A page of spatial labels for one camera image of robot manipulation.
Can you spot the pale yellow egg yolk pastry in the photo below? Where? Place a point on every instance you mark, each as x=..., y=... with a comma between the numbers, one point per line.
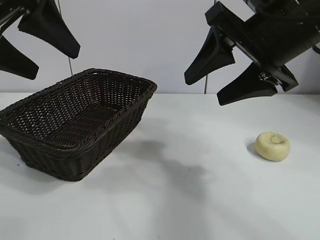
x=268, y=151

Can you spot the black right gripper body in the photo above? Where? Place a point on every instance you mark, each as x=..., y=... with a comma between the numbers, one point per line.
x=280, y=35

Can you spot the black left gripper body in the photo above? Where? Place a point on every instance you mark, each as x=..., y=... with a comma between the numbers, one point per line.
x=11, y=10

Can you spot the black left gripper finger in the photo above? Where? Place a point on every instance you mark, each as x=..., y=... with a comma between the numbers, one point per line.
x=52, y=32
x=15, y=62

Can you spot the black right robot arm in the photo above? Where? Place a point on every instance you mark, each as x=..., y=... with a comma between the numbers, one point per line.
x=307, y=8

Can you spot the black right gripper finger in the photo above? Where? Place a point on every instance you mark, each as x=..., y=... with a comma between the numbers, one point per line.
x=247, y=87
x=210, y=62

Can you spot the dark brown wicker basket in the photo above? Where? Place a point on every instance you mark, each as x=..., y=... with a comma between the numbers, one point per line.
x=75, y=117

